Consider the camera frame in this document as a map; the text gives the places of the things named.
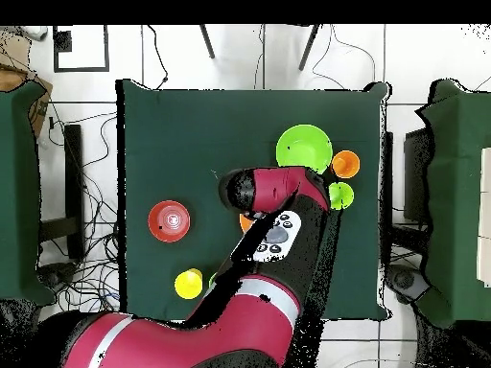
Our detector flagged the red bowl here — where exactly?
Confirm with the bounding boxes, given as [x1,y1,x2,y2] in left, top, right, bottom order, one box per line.
[148,199,192,243]

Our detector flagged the large green bowl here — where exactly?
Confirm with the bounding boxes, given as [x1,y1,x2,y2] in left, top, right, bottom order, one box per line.
[275,124,334,175]

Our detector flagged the lime green cup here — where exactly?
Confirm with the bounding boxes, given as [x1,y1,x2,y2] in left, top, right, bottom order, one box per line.
[328,181,356,211]

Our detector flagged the yellow cup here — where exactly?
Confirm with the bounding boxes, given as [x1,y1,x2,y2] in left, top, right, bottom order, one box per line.
[174,267,204,301]

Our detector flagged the dark green tablecloth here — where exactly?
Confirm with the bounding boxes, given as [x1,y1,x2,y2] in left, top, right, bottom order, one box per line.
[115,79,392,322]

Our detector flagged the orange cup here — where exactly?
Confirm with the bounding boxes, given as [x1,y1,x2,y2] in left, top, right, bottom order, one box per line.
[330,149,362,180]

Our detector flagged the black floor stand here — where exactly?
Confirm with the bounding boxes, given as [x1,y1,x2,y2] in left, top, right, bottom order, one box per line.
[381,131,427,265]
[37,124,86,262]

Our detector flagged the dark tripod leg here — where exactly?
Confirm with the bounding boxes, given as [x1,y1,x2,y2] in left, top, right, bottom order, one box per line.
[298,24,322,73]
[199,24,217,59]

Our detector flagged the black box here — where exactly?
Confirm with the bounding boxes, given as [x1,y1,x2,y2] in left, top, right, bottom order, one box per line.
[402,127,433,223]

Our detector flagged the grey black device base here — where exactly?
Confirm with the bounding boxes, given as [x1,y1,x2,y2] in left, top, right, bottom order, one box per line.
[384,264,430,306]
[37,262,80,292]

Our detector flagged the green cloth side table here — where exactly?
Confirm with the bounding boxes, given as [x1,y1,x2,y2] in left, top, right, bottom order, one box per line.
[414,79,491,329]
[0,81,57,306]

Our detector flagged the cardboard box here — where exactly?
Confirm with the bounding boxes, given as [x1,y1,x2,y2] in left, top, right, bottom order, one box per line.
[0,64,54,139]

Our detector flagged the tangle of floor cables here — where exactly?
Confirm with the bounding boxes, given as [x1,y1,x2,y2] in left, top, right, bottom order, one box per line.
[37,110,128,315]

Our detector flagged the thin black cable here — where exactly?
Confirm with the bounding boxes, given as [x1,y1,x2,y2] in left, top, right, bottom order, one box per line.
[146,24,170,91]
[311,24,377,92]

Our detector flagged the black square frame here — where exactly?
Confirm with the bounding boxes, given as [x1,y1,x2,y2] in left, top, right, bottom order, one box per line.
[52,24,110,73]

